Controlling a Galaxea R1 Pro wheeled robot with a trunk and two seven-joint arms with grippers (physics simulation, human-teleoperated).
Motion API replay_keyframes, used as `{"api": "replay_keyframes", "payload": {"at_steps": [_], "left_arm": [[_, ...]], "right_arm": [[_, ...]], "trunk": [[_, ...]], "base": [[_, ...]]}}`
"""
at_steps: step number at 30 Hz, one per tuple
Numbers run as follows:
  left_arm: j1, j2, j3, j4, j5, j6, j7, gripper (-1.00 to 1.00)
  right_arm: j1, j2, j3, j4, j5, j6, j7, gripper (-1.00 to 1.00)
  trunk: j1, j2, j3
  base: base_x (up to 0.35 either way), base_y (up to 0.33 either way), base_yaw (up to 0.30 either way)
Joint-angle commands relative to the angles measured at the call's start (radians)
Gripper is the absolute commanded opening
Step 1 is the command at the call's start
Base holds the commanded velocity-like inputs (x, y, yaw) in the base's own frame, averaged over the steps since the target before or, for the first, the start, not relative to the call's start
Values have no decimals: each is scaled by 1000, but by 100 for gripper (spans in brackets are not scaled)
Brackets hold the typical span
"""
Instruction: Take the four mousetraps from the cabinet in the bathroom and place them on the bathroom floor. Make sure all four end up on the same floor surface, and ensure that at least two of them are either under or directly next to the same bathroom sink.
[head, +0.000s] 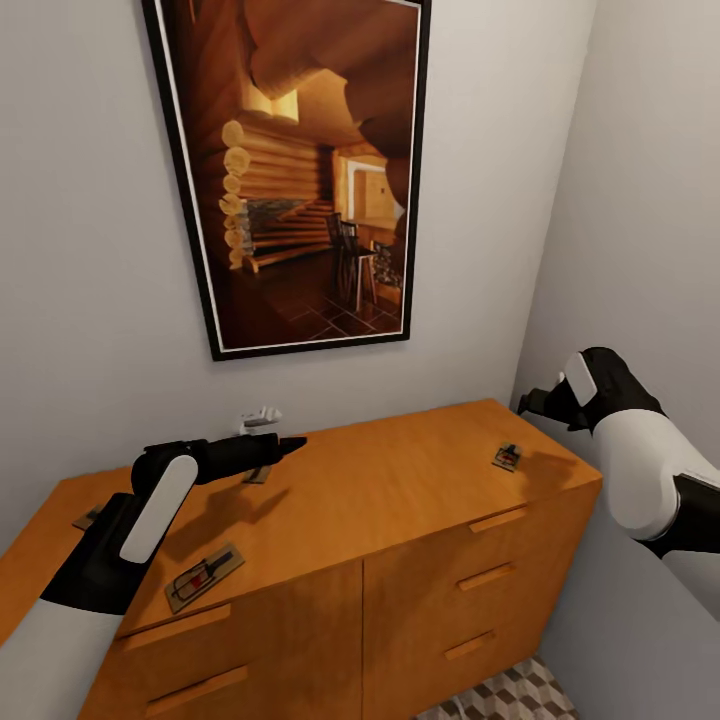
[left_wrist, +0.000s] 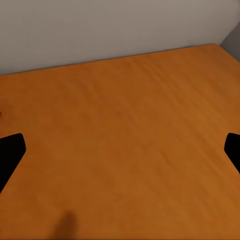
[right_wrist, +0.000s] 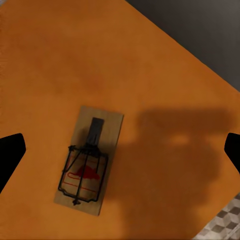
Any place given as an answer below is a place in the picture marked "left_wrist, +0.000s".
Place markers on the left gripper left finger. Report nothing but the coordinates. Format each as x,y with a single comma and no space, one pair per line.
12,150

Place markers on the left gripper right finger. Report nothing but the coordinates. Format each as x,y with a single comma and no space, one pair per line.
232,149

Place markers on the cabinet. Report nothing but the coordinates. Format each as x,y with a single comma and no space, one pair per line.
129,148

